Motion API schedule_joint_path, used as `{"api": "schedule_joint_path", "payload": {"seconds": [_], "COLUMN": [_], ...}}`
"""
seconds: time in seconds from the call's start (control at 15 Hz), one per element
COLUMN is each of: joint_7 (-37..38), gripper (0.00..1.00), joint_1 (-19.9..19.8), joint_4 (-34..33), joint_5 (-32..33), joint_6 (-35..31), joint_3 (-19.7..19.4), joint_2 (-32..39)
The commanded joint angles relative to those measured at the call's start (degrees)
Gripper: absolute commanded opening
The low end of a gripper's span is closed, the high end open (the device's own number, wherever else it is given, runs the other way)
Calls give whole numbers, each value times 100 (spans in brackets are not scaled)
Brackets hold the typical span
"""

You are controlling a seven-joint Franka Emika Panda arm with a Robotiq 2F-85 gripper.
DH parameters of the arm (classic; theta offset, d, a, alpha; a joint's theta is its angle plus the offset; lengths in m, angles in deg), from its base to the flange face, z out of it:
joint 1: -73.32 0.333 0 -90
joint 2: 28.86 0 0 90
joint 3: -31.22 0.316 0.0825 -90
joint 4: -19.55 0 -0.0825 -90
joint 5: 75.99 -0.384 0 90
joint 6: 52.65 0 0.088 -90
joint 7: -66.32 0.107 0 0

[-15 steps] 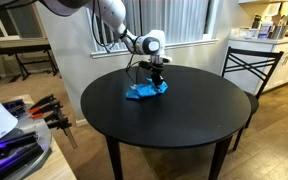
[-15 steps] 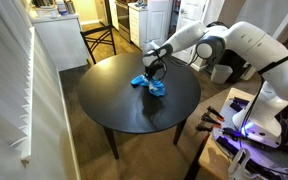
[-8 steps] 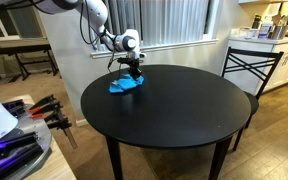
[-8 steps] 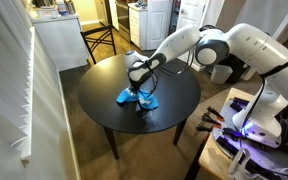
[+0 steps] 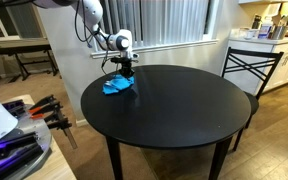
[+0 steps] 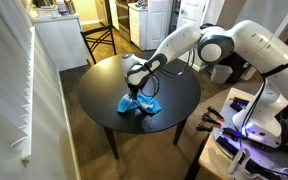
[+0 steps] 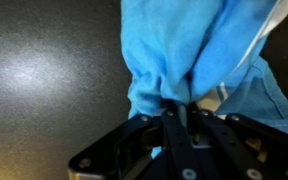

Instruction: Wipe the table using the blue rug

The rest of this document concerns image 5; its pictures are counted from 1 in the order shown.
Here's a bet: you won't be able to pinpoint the white window sill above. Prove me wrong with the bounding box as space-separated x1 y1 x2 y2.
90 38 219 60

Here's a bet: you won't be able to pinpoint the blue cloth rag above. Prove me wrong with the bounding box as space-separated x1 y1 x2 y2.
102 74 136 96

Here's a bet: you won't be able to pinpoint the black purple rails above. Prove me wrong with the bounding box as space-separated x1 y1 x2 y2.
0 131 46 180

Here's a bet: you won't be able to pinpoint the white blue jug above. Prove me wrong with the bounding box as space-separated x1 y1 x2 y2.
257 16 273 40

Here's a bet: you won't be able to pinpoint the black bottle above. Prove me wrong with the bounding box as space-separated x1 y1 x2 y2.
251 14 263 31

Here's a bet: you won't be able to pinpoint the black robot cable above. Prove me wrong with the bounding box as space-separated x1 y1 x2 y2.
73 0 120 76

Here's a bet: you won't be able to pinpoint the black orange bar clamp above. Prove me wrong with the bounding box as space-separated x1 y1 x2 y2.
28 94 64 120

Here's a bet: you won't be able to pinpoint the black metal chair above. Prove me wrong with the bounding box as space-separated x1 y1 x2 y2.
221 46 285 152

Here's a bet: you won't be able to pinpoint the white vertical blinds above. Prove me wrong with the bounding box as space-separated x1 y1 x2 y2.
91 0 212 52

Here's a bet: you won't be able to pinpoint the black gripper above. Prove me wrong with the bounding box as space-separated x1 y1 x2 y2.
118 61 135 79

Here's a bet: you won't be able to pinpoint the round black table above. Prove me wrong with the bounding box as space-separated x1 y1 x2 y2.
80 64 252 180

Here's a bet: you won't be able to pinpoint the white kitchen cabinet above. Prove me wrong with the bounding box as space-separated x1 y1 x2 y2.
223 35 288 95

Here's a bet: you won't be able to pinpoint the black keyboard on stand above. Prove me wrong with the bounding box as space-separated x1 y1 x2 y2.
0 43 60 82

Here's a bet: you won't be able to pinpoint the steel pot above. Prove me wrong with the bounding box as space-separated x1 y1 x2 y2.
270 25 288 41

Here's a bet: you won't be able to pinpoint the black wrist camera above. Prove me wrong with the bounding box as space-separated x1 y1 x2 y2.
110 55 140 65

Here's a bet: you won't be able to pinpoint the white cup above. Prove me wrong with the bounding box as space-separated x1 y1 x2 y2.
245 29 257 41

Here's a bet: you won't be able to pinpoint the round grey robot base plate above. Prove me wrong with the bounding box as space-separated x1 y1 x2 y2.
0 104 54 180

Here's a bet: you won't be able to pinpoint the light wooden platform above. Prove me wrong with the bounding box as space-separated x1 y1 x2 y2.
2 93 78 180

